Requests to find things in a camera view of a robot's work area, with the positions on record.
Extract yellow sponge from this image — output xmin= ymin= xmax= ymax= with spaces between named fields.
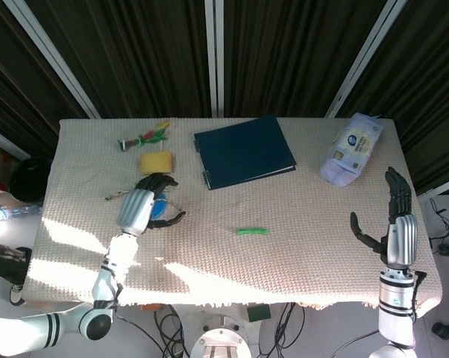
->
xmin=139 ymin=150 xmax=175 ymax=177

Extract black cable with adapter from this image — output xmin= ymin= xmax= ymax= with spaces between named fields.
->
xmin=428 ymin=197 xmax=449 ymax=258

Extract black floor cable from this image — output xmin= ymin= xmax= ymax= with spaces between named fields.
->
xmin=153 ymin=304 xmax=190 ymax=358
xmin=260 ymin=301 xmax=308 ymax=356

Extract green stick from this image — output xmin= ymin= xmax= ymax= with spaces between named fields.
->
xmin=236 ymin=226 xmax=270 ymax=236

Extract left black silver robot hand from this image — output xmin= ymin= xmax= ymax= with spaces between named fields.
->
xmin=115 ymin=172 xmax=187 ymax=236

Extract lilac wet wipes pack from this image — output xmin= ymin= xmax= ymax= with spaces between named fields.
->
xmin=318 ymin=113 xmax=385 ymax=189

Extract round white robot base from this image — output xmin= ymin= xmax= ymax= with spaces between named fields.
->
xmin=189 ymin=313 xmax=262 ymax=358

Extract dark green box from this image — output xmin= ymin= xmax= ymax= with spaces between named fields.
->
xmin=246 ymin=304 xmax=273 ymax=322

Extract dark brown curtain panel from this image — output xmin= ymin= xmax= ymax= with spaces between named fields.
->
xmin=0 ymin=0 xmax=95 ymax=150
xmin=25 ymin=0 xmax=214 ymax=119
xmin=222 ymin=0 xmax=393 ymax=119
xmin=336 ymin=0 xmax=449 ymax=195

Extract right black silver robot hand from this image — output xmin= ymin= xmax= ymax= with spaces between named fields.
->
xmin=350 ymin=166 xmax=419 ymax=268

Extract colourful feather shuttlecock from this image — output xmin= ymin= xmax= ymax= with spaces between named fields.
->
xmin=116 ymin=119 xmax=172 ymax=152

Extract beige waffle tablecloth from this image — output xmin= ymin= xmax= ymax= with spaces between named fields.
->
xmin=21 ymin=117 xmax=445 ymax=310

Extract white black shoe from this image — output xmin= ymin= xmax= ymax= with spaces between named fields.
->
xmin=8 ymin=283 xmax=27 ymax=307

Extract white metal frame post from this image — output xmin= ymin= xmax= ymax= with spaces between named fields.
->
xmin=204 ymin=0 xmax=225 ymax=119
xmin=2 ymin=0 xmax=101 ymax=119
xmin=324 ymin=0 xmax=412 ymax=119
xmin=0 ymin=122 xmax=31 ymax=160
xmin=416 ymin=174 xmax=449 ymax=198

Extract blue round disc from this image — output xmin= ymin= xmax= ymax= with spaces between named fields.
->
xmin=151 ymin=192 xmax=170 ymax=219

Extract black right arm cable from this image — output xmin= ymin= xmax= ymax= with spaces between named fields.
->
xmin=410 ymin=271 xmax=427 ymax=325

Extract braided beige rope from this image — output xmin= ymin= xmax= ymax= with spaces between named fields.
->
xmin=104 ymin=188 xmax=185 ymax=216

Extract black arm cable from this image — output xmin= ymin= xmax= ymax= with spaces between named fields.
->
xmin=410 ymin=271 xmax=427 ymax=325
xmin=110 ymin=281 xmax=124 ymax=310

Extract dark blue ring binder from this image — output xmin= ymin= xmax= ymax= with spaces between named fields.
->
xmin=193 ymin=114 xmax=298 ymax=191

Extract person leg black trousers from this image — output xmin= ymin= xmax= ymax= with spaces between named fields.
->
xmin=0 ymin=241 xmax=34 ymax=287

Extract black bag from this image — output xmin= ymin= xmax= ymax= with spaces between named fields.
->
xmin=8 ymin=156 xmax=54 ymax=204

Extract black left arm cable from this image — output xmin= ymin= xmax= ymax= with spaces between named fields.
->
xmin=110 ymin=281 xmax=124 ymax=310

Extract blue plastic bag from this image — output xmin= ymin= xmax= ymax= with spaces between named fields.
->
xmin=0 ymin=204 xmax=43 ymax=228

